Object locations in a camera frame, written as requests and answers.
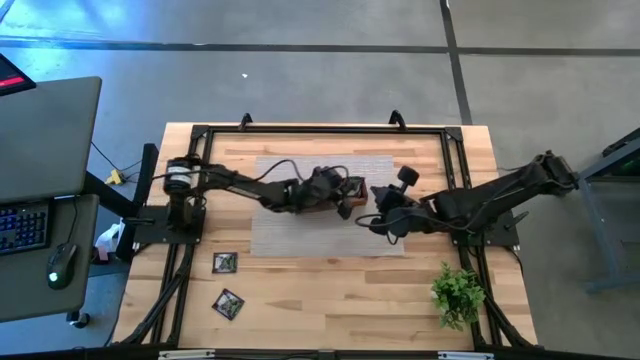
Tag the black computer mouse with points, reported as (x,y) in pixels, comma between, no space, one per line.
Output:
(61,265)

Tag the black desk caster wheel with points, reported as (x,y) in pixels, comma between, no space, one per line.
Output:
(80,320)

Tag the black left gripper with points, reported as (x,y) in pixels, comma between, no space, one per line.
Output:
(325,195)

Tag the white metal bracket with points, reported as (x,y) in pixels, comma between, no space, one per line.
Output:
(465,355)
(185,354)

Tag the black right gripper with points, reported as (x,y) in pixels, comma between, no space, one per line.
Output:
(405,212)

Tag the purple blackcurrant tea packet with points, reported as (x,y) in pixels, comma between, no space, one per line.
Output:
(225,262)
(228,304)

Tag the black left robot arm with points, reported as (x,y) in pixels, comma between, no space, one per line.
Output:
(240,185)

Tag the wooden tea organizer box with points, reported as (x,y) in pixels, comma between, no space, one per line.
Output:
(364,196)

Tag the grey raised desk panel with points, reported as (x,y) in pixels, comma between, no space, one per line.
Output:
(45,140)

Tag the black desk support frame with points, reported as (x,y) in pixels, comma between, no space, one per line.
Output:
(150,160)

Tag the white plastic object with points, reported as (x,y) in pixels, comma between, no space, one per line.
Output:
(107,242)

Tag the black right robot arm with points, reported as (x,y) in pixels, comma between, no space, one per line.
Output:
(500,192)

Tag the grey desk surface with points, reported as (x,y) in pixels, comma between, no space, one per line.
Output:
(30,295)

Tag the backlit computer keyboard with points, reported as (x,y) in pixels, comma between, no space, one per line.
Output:
(22,227)

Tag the grey woven placemat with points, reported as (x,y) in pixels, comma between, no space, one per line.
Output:
(320,240)

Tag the black metal table frame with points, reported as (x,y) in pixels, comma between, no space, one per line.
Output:
(325,129)

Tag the dark monitor with red screen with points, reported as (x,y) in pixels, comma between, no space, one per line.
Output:
(12,77)

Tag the small green potted plant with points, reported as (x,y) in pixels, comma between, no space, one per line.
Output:
(457,297)

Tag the grey metal table frame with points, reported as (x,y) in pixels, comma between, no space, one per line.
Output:
(590,215)

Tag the black frame hook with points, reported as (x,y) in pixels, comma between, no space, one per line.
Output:
(245,120)
(397,119)

